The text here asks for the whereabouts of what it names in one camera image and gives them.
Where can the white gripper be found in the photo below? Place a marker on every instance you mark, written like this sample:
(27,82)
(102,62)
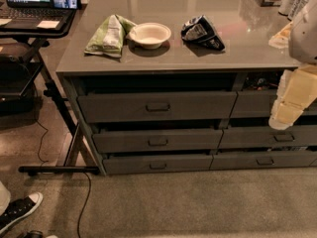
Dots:
(304,39)

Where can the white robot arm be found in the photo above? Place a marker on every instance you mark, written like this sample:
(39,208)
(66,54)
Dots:
(302,42)

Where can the grey drawer cabinet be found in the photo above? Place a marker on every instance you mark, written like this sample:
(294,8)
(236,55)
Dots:
(255,57)

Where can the open black laptop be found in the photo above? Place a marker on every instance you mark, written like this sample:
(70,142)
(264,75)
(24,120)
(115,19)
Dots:
(25,15)

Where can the black blue chip bag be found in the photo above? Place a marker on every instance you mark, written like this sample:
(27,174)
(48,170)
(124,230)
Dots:
(199,31)

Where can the white paper bowl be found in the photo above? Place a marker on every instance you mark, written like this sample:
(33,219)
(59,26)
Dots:
(150,35)

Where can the green chip bag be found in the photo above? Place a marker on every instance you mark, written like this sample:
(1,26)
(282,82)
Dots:
(108,40)

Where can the black smartphone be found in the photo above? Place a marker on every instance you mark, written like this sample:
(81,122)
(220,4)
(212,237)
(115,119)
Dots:
(66,4)

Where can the yellow sticky note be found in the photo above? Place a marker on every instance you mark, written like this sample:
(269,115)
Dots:
(48,24)

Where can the black white sneaker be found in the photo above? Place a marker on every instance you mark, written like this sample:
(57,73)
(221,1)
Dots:
(18,210)

